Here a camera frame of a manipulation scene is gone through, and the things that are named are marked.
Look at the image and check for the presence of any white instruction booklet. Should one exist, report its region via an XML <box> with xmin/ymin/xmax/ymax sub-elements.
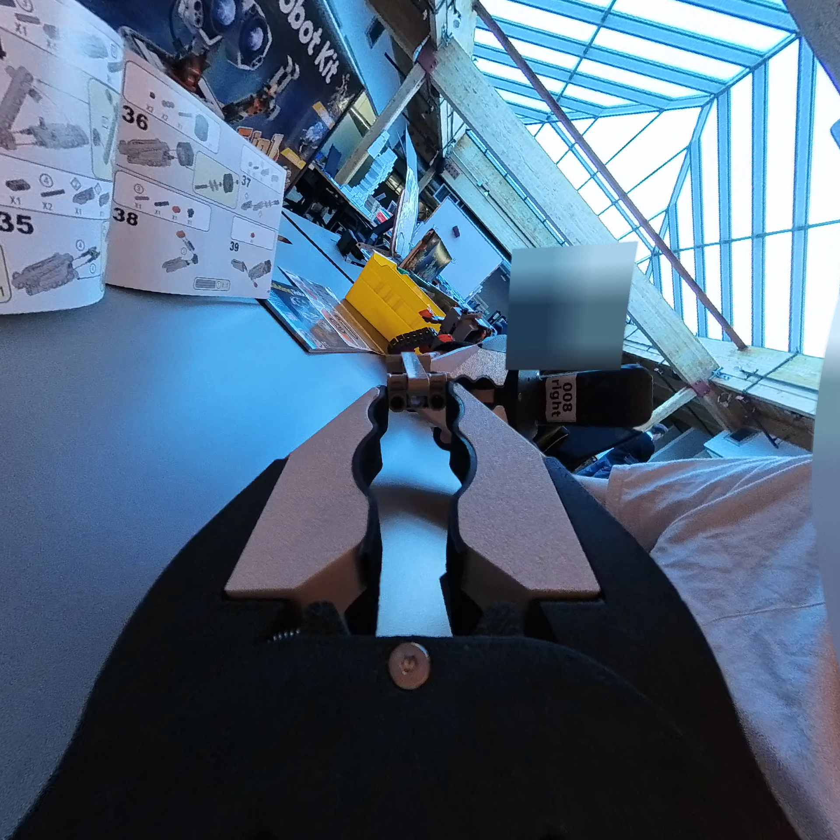
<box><xmin>0</xmin><ymin>0</ymin><xmax>287</xmax><ymax>316</ymax></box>

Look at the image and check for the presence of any colourful box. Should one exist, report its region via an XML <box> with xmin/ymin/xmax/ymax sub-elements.
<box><xmin>399</xmin><ymin>228</ymin><xmax>454</xmax><ymax>282</ymax></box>

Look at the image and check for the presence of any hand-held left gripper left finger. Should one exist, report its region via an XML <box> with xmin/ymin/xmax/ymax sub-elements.
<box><xmin>224</xmin><ymin>386</ymin><xmax>389</xmax><ymax>636</ymax></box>

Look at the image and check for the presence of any grey toy brick assembly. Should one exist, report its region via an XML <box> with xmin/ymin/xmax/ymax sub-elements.
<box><xmin>386</xmin><ymin>352</ymin><xmax>450</xmax><ymax>413</ymax></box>

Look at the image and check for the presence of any person's white shirt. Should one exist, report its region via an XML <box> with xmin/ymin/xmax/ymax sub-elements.
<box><xmin>577</xmin><ymin>453</ymin><xmax>840</xmax><ymax>840</ymax></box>

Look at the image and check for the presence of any yellow plastic bin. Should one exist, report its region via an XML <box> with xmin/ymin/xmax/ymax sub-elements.
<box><xmin>344</xmin><ymin>252</ymin><xmax>447</xmax><ymax>342</ymax></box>

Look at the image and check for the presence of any white table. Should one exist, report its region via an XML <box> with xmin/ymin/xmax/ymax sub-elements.
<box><xmin>430</xmin><ymin>197</ymin><xmax>511</xmax><ymax>309</ymax></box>

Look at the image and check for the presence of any dark brick model with orange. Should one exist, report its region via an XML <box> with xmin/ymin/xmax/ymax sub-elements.
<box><xmin>387</xmin><ymin>307</ymin><xmax>501</xmax><ymax>358</ymax></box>

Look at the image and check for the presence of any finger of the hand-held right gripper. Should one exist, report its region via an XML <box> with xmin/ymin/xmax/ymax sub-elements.
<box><xmin>430</xmin><ymin>346</ymin><xmax>510</xmax><ymax>408</ymax></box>

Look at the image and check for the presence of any flat printed leaflet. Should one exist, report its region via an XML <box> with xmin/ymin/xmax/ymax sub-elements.
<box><xmin>261</xmin><ymin>268</ymin><xmax>388</xmax><ymax>355</ymax></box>

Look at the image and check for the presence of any dark blue kit box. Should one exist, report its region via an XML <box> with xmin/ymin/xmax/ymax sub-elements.
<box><xmin>121</xmin><ymin>0</ymin><xmax>366</xmax><ymax>191</ymax></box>

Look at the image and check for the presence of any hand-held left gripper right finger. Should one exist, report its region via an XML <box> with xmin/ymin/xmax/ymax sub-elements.
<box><xmin>436</xmin><ymin>382</ymin><xmax>602</xmax><ymax>636</ymax></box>

